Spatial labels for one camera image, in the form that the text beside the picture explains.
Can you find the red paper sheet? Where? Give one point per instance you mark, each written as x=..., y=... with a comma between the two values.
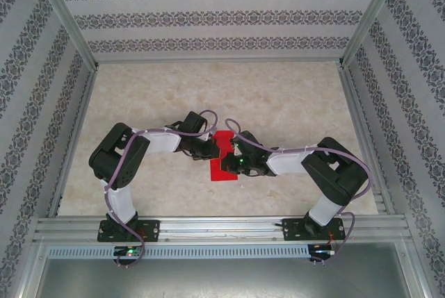
x=219, y=173

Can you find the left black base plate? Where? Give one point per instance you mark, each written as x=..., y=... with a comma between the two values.
x=151, y=230

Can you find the aluminium frame post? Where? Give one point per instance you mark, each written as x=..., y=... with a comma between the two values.
x=370, y=16
x=66, y=16

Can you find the controller board with green light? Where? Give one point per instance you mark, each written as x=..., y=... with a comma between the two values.
x=130, y=252

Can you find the aluminium side floor rail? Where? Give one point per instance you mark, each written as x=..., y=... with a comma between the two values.
x=359, y=117
x=73, y=138

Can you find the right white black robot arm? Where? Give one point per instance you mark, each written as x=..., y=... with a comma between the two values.
x=288, y=164

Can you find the aluminium frame cross beam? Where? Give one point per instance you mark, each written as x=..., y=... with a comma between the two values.
x=219, y=60

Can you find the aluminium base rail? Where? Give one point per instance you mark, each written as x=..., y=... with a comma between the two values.
x=222, y=228

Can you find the controller board with white plug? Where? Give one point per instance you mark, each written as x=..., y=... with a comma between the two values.
x=321, y=252

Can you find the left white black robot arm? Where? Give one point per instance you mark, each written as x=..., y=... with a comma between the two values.
x=123, y=204

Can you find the grey sheet metal tray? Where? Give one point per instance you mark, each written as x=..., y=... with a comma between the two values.
x=222, y=280

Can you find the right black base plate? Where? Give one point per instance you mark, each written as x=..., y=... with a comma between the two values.
x=292, y=232

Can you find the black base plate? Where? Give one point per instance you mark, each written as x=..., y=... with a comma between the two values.
x=151, y=230
x=292, y=232

